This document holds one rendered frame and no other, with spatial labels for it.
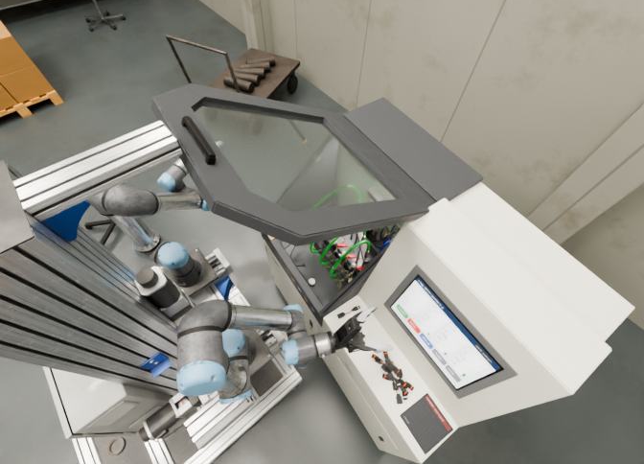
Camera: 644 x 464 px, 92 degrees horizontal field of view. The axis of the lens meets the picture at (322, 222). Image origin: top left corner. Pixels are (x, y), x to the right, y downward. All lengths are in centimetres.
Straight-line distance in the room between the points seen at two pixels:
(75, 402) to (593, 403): 313
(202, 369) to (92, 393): 69
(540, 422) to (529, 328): 182
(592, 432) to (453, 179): 222
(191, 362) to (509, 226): 126
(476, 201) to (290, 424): 188
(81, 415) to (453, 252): 143
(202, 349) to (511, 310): 94
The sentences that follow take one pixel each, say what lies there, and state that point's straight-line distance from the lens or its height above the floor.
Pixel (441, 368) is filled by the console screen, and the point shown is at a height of 115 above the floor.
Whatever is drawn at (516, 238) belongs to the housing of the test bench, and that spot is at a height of 147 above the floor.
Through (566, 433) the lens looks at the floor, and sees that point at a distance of 307.
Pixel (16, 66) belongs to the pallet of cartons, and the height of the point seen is 51.
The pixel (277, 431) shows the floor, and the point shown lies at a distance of 253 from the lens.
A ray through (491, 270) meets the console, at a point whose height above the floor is 155.
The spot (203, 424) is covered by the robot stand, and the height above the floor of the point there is 96.
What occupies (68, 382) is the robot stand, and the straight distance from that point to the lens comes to 158.
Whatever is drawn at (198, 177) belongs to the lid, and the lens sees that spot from 80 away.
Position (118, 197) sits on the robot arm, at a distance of 126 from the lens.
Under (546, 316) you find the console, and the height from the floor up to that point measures 155.
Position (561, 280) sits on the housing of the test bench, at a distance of 147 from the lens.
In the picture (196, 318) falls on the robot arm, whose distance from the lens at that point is 93.
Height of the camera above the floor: 252
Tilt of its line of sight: 56 degrees down
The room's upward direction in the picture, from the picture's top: 3 degrees clockwise
